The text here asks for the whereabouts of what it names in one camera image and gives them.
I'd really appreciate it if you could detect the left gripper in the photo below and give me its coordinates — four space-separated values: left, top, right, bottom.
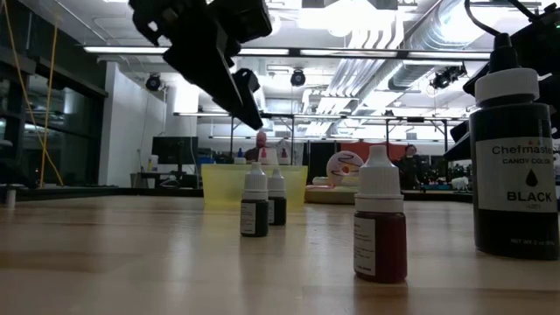
129 0 263 130

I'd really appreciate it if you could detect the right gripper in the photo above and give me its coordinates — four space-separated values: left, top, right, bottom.
444 3 560 162

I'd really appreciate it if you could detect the large black food coloring bottle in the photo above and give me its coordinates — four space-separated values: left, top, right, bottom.
468 32 560 262

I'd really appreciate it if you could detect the small red-orange food coloring bottle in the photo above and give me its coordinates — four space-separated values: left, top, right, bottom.
353 144 409 284

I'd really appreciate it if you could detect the small dark food coloring bottle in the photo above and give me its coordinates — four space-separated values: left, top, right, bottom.
266 168 288 227
239 161 270 238

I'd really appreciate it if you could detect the person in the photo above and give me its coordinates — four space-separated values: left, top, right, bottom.
392 143 433 193
243 129 281 165

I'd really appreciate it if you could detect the black computer monitor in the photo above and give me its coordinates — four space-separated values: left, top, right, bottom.
151 136 200 166

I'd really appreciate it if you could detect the yellow translucent plastic tray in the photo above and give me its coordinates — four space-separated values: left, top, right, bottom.
200 164 309 209

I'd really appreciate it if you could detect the long overhead light bar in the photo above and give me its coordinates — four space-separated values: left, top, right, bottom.
82 45 492 61

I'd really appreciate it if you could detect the purple iced toy donut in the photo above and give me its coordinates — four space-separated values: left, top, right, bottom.
325 150 365 187

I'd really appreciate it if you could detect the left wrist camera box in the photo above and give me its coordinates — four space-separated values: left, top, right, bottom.
208 0 273 44

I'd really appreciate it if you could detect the black ceiling camera rig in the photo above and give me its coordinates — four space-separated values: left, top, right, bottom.
430 64 467 91

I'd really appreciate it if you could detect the black metal table frame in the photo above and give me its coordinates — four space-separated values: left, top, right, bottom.
0 185 474 205

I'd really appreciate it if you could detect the yellow hanging cable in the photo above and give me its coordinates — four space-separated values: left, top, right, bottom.
1 0 66 188
38 24 60 188

